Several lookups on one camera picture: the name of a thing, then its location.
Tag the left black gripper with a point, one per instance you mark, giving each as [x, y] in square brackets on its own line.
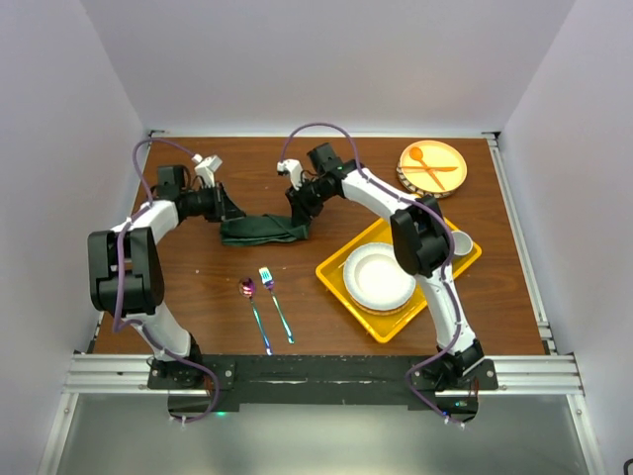
[223, 207]

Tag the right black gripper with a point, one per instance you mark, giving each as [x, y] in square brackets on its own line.
[302, 211]

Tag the dark green cloth napkin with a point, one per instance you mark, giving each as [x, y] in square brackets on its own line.
[263, 229]

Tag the iridescent metal fork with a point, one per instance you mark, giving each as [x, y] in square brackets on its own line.
[268, 282]

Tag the iridescent metal spoon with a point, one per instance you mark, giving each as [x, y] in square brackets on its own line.
[247, 289]

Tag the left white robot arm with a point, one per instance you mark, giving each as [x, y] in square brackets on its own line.
[125, 274]

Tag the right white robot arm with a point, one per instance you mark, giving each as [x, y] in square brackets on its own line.
[423, 246]

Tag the yellow plastic tray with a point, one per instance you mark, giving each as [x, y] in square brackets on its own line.
[381, 326]

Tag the white ceramic plate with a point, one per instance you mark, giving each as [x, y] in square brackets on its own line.
[375, 280]

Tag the wicker plate holder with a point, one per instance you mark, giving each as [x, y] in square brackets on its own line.
[410, 186]

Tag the orange plastic spoon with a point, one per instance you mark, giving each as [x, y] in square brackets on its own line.
[416, 154]

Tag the orange plastic knife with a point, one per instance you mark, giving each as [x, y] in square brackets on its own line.
[435, 168]

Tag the orange round plate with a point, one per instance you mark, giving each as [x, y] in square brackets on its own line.
[436, 153]

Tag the grey ceramic mug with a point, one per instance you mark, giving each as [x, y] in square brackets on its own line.
[463, 244]

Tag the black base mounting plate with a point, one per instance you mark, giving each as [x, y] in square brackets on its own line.
[322, 380]

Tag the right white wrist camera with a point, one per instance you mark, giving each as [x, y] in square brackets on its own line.
[293, 169]

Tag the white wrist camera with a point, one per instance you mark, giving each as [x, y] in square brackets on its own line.
[293, 169]
[205, 168]

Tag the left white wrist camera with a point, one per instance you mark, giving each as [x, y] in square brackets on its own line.
[205, 168]

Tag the aluminium right frame rail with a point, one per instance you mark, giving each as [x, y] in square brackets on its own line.
[541, 318]

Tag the aluminium frame rail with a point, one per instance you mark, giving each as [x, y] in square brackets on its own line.
[541, 318]
[516, 375]

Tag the aluminium front frame rail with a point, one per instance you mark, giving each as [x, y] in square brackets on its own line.
[516, 375]

